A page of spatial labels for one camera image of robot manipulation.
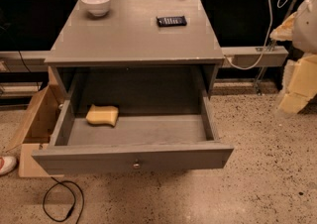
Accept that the black floor cable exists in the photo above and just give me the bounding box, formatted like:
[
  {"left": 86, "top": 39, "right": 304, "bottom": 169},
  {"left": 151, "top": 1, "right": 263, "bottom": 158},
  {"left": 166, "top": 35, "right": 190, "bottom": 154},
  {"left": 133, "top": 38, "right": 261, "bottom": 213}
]
[{"left": 42, "top": 176, "right": 85, "bottom": 224}]

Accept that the white and red shoe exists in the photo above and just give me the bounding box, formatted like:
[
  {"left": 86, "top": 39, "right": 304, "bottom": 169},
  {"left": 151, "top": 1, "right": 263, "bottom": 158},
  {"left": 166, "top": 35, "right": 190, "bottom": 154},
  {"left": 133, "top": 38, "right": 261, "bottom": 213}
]
[{"left": 0, "top": 156, "right": 18, "bottom": 175}]

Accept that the black remote control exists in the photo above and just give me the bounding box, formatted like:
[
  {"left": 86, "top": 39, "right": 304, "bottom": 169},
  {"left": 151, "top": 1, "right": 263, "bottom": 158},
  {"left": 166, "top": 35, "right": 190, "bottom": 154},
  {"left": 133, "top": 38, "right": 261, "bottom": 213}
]
[{"left": 157, "top": 16, "right": 187, "bottom": 27}]

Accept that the grey open top drawer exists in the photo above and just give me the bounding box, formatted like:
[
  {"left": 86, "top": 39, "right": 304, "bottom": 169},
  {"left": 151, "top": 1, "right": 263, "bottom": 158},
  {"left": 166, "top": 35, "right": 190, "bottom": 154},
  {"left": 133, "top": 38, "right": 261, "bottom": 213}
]
[{"left": 32, "top": 92, "right": 233, "bottom": 175}]

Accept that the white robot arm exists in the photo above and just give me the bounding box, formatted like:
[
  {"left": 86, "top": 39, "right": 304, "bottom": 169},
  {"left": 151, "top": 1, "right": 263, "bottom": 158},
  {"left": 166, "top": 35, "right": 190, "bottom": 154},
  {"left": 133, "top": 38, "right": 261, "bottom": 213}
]
[{"left": 269, "top": 0, "right": 317, "bottom": 114}]

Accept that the white hanging cable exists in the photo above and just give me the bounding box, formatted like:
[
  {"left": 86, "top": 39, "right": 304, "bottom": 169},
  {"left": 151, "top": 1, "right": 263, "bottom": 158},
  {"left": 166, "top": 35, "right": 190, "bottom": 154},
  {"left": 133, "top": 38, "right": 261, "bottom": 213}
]
[{"left": 225, "top": 0, "right": 306, "bottom": 71}]

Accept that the white ceramic bowl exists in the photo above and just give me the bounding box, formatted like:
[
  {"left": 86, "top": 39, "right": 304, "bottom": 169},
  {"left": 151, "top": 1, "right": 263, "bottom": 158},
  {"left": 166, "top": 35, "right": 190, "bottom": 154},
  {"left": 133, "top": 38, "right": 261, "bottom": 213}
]
[{"left": 81, "top": 0, "right": 112, "bottom": 17}]

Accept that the light wooden box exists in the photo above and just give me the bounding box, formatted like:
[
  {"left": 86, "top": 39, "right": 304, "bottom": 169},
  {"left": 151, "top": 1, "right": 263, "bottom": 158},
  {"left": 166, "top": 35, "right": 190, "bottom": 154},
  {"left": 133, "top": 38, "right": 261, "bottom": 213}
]
[{"left": 5, "top": 67, "right": 64, "bottom": 178}]

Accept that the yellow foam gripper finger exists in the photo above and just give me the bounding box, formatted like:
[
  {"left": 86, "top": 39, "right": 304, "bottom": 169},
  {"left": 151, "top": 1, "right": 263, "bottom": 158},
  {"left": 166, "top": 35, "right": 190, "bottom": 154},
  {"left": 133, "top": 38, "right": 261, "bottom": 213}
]
[
  {"left": 269, "top": 13, "right": 296, "bottom": 42},
  {"left": 277, "top": 53, "right": 317, "bottom": 114}
]

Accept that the yellow sponge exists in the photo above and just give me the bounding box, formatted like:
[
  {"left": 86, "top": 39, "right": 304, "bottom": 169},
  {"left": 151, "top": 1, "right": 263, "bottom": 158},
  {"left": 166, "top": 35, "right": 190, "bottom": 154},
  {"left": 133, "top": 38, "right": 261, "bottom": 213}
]
[{"left": 86, "top": 105, "right": 119, "bottom": 126}]

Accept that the grey metal rail shelf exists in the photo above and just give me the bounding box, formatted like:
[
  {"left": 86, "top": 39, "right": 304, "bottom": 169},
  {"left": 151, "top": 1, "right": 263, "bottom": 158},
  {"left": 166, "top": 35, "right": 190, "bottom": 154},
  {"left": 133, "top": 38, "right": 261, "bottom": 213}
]
[{"left": 222, "top": 46, "right": 288, "bottom": 68}]

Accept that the grey wooden cabinet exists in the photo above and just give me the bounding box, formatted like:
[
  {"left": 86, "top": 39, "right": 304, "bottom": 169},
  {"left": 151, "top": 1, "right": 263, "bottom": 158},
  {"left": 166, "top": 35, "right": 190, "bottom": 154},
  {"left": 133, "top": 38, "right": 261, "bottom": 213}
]
[{"left": 47, "top": 0, "right": 224, "bottom": 100}]

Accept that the metal diagonal pole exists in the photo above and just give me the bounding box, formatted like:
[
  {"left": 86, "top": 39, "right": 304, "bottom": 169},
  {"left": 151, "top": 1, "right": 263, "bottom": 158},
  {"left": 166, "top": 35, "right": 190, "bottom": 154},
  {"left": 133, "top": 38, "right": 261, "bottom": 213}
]
[{"left": 247, "top": 0, "right": 297, "bottom": 95}]

